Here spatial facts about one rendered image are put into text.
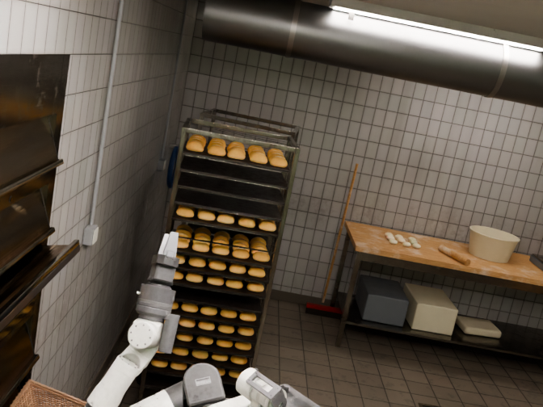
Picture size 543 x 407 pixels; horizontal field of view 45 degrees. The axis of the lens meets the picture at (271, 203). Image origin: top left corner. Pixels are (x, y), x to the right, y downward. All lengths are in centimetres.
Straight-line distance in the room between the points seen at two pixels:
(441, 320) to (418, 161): 143
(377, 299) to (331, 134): 152
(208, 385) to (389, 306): 400
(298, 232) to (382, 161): 101
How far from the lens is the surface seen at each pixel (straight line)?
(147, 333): 160
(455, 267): 545
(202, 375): 173
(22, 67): 208
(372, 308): 560
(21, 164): 217
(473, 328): 598
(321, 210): 601
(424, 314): 569
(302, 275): 618
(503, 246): 582
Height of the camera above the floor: 224
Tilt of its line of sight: 13 degrees down
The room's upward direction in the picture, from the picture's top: 11 degrees clockwise
